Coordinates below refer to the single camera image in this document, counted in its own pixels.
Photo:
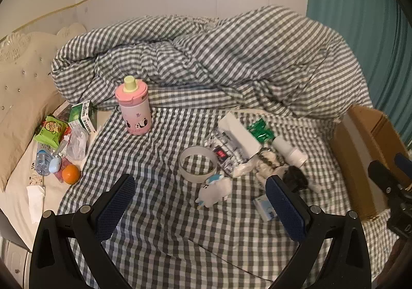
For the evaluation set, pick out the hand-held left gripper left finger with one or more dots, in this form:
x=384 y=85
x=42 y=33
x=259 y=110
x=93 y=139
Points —
x=116 y=208

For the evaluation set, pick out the white unicorn plush toy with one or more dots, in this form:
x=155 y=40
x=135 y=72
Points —
x=214 y=190

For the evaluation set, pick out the teal curtain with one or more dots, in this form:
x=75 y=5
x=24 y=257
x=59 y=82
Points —
x=354 y=18

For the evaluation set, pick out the clear plastic bag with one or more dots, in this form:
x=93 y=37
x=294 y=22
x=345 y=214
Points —
x=77 y=144

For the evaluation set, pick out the orange fruit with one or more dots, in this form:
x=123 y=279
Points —
x=70 y=174

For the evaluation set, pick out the white paper tissue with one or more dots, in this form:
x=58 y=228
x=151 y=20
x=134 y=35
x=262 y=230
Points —
x=35 y=202

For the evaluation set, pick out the beige pillow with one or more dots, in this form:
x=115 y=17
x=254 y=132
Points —
x=16 y=140

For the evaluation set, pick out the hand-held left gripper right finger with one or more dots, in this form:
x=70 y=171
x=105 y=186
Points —
x=286 y=211

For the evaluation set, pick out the white tape roll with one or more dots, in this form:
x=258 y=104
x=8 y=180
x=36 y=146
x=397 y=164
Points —
x=190 y=177

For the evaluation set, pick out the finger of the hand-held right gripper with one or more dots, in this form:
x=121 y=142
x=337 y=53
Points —
x=404 y=163
x=379 y=174

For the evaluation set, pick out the black and white plush toy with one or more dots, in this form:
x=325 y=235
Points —
x=296 y=177

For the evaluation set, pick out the green sachet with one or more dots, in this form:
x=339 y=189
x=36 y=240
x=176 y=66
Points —
x=260 y=131

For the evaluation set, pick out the pink drinking bottle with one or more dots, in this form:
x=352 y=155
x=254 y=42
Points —
x=135 y=115

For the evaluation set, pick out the blue white tissue pack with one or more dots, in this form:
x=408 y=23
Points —
x=262 y=208

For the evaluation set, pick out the brown cardboard box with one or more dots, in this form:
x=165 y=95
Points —
x=357 y=153

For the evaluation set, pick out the grey checked duvet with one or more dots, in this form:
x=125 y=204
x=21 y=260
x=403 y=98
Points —
x=225 y=50

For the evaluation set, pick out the white bed sheet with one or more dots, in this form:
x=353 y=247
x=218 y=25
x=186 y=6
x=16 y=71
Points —
x=51 y=194

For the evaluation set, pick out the cream tufted headboard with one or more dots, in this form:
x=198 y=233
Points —
x=29 y=60

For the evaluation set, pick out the small clear water bottle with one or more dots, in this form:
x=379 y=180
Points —
x=41 y=160

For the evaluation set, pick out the green and white medicine box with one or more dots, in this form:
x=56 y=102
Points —
x=79 y=113

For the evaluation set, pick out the white squeeze tube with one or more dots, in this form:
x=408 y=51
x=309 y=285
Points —
x=288 y=150

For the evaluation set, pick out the green snack packet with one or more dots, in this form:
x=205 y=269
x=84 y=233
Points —
x=51 y=131

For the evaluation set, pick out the small light blue case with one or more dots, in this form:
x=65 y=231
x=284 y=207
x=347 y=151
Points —
x=55 y=165

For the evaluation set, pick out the long white box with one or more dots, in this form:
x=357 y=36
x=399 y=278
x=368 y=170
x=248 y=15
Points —
x=241 y=134

